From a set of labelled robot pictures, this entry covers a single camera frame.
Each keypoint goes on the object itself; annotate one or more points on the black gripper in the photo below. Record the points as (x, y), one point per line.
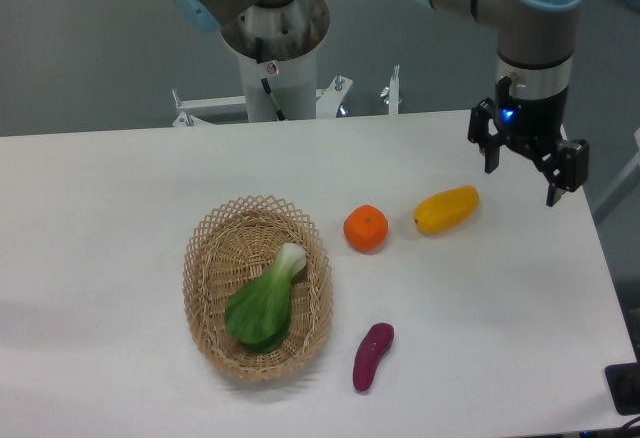
(530, 128)

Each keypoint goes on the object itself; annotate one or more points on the green bok choy vegetable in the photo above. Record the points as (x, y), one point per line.
(258, 315)

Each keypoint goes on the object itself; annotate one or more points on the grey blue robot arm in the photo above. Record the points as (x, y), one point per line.
(276, 42)

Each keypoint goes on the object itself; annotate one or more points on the woven wicker basket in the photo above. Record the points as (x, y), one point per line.
(234, 244)

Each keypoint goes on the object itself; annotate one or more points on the yellow mango fruit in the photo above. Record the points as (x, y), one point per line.
(445, 210)

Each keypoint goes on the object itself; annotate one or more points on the white table leg right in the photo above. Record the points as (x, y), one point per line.
(619, 188)

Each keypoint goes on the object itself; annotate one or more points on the orange tangerine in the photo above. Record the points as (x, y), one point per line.
(366, 228)

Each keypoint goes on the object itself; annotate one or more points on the purple sweet potato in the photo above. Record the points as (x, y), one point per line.
(371, 350)

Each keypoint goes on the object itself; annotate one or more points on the black box at table edge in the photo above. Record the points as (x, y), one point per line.
(623, 383)

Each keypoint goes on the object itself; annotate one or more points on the white metal base frame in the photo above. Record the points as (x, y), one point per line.
(329, 103)

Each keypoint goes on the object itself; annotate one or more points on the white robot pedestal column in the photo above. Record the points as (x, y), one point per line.
(279, 89)

